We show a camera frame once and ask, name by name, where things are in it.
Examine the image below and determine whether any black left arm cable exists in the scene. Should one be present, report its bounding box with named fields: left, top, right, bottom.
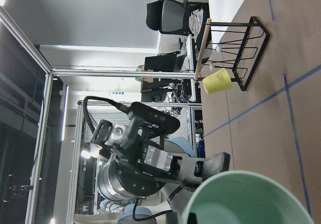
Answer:
left=83, top=96, right=131, bottom=134

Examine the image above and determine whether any black wire cup rack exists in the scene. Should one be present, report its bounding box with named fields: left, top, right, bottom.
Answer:
left=193, top=16, right=270, bottom=91

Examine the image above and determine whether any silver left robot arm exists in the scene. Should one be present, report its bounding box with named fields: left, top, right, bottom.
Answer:
left=89, top=118, right=230, bottom=201

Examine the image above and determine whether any black office chair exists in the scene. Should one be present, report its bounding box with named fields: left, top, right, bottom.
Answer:
left=146, top=0, right=209, bottom=37

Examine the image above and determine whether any pale green plastic cup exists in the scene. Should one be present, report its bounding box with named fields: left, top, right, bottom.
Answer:
left=179, top=171, right=313, bottom=223

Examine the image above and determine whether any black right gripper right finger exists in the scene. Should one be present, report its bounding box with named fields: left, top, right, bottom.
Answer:
left=194, top=152, right=230, bottom=180

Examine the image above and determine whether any aluminium cage frame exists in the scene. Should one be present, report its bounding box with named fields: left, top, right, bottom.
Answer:
left=0, top=8, right=201, bottom=224

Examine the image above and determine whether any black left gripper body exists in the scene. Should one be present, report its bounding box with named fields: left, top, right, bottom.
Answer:
left=91, top=120, right=201, bottom=191

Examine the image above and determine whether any yellow plastic cup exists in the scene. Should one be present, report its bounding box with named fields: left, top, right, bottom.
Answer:
left=202, top=68, right=233, bottom=94

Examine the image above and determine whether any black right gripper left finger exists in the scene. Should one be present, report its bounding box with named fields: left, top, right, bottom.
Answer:
left=187, top=212, right=198, bottom=224

